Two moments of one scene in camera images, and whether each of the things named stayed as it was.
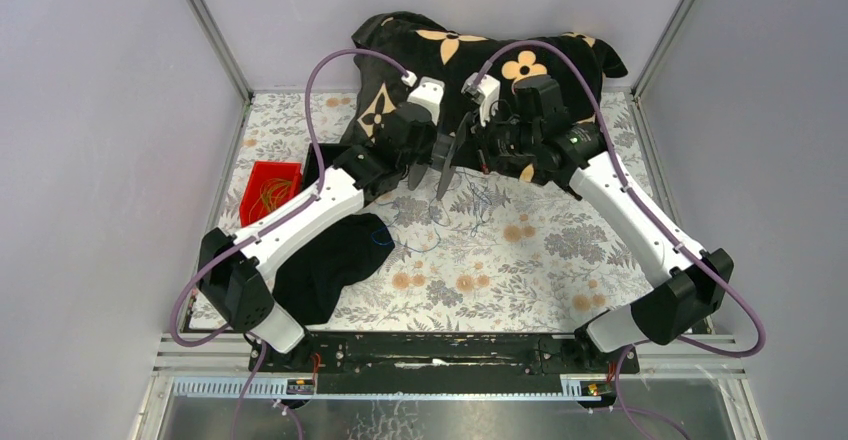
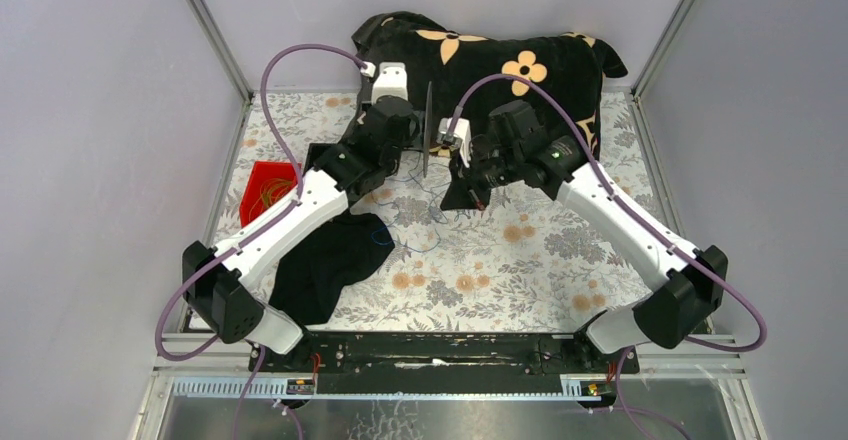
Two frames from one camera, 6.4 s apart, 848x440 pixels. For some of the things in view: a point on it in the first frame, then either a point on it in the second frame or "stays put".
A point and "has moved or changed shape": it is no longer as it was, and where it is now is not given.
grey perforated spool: x=445 y=148 has moved or changed shape
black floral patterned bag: x=395 y=51 stays put
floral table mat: x=472 y=251 stays put
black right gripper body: x=499 y=139 -> x=490 y=171
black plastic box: x=328 y=152 stays put
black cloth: x=313 y=276 stays put
